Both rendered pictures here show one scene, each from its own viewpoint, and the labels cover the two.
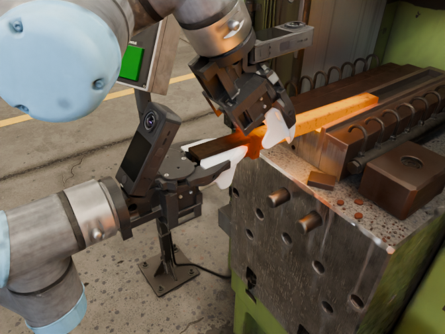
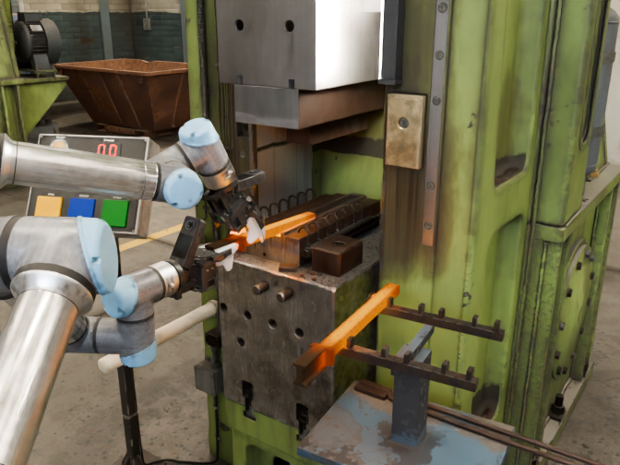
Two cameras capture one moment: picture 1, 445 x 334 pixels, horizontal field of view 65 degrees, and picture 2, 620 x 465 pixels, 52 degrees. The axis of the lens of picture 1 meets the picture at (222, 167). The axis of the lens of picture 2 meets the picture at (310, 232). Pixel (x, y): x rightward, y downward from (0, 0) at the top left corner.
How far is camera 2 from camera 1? 1.03 m
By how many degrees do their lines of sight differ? 25
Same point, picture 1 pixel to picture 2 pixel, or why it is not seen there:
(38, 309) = (141, 335)
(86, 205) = (164, 269)
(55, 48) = (191, 182)
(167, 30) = not seen: hidden behind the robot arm
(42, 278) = (147, 310)
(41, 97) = (183, 199)
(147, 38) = not seen: hidden behind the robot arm
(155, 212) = (193, 282)
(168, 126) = (201, 225)
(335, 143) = (292, 241)
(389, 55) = (325, 189)
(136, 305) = not seen: outside the picture
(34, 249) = (146, 289)
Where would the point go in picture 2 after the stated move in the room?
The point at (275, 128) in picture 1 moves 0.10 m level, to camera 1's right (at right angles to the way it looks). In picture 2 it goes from (253, 230) to (292, 225)
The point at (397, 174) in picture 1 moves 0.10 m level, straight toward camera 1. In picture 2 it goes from (329, 249) to (321, 264)
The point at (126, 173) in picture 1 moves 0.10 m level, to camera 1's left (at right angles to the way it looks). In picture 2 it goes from (177, 256) to (129, 262)
